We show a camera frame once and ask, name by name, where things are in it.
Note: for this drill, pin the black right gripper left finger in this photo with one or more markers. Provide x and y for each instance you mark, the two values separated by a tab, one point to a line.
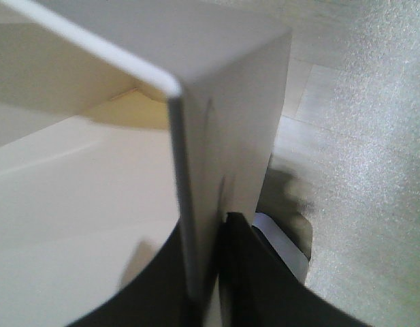
158	295

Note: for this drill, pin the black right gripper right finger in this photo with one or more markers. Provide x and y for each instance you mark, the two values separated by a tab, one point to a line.
260	290

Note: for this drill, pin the white paper trash bin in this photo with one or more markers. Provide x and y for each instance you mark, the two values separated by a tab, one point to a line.
118	121

